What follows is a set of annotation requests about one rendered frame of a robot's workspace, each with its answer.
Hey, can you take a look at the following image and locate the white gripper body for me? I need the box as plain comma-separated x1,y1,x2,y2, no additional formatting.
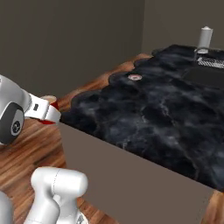
43,103,62,123

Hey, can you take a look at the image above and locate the red cup of tea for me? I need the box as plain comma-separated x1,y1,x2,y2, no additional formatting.
38,94,60,126

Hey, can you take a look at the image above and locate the small round pink-rimmed disc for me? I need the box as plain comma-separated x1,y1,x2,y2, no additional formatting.
128,73,144,82

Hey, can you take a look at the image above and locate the dark sink basin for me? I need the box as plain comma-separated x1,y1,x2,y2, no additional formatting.
181,66,224,89

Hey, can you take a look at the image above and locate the white mesh grid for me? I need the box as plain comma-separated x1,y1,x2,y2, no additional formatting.
196,56,224,70

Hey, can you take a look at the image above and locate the white cylindrical tap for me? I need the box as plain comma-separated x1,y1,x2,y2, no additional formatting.
193,25,214,55

